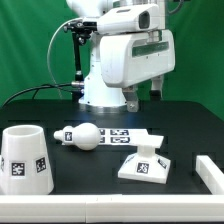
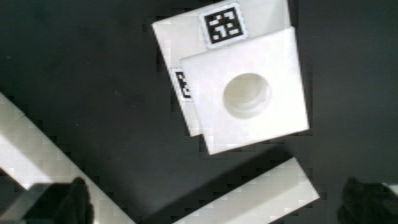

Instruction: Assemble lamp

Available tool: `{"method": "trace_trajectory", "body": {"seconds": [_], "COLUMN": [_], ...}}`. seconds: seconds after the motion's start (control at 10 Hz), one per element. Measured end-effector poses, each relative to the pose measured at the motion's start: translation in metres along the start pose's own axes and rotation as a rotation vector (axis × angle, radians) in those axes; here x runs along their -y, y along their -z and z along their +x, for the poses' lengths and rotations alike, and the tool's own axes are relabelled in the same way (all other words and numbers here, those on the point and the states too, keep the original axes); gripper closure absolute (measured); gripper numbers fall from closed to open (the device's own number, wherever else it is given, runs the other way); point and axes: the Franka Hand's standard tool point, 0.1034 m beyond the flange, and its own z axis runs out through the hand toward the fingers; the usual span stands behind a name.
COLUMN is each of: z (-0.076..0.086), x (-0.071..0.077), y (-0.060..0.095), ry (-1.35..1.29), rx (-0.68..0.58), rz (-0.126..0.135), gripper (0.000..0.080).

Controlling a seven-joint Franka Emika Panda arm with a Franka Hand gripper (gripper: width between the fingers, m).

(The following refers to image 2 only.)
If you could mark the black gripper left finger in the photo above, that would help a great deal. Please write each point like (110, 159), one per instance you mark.
(69, 207)

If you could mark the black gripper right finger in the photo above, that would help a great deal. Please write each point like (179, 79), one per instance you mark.
(368, 203)

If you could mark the white lamp base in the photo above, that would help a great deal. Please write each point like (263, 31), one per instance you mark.
(227, 44)

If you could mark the white L-shaped table fence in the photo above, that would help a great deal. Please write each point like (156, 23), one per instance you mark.
(254, 204)

